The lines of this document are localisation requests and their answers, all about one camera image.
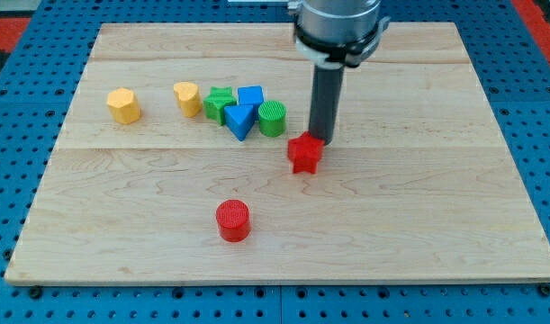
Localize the green star block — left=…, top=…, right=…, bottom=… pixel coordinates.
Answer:
left=203, top=86, right=237, bottom=126

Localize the green cylinder block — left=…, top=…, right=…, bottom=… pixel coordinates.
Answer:
left=258, top=101, right=286, bottom=137

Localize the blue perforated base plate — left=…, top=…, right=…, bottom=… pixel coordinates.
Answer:
left=0, top=0, right=550, bottom=323

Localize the red cylinder block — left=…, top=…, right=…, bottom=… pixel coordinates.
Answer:
left=215, top=199, right=251, bottom=242

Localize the yellow hexagon block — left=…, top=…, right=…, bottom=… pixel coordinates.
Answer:
left=107, top=87, right=141, bottom=124

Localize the blue cube block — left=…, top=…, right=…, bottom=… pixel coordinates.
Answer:
left=238, top=85, right=265, bottom=120

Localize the wooden board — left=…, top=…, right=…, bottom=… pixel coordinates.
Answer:
left=5, top=22, right=550, bottom=286

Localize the blue triangle block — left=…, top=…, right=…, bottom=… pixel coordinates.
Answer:
left=224, top=105, right=255, bottom=141

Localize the yellow heart block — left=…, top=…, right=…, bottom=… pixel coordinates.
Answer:
left=173, top=82, right=203, bottom=118

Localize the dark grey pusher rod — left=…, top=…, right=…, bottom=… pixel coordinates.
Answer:
left=308, top=66, right=344, bottom=145

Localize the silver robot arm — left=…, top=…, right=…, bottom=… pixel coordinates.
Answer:
left=293, top=0, right=391, bottom=69

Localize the red star block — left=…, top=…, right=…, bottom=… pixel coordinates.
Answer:
left=287, top=131, right=324, bottom=174

